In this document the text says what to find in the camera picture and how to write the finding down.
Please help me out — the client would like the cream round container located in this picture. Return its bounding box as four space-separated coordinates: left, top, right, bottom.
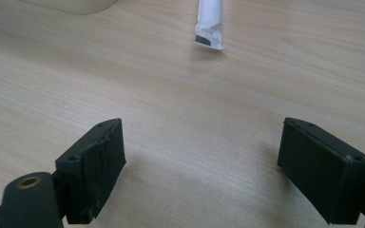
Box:
18 0 120 15

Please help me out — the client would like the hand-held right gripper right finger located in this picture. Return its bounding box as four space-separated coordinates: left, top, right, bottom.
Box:
277 117 365 226

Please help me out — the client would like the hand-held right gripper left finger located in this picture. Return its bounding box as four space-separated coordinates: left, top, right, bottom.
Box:
54 118 127 225

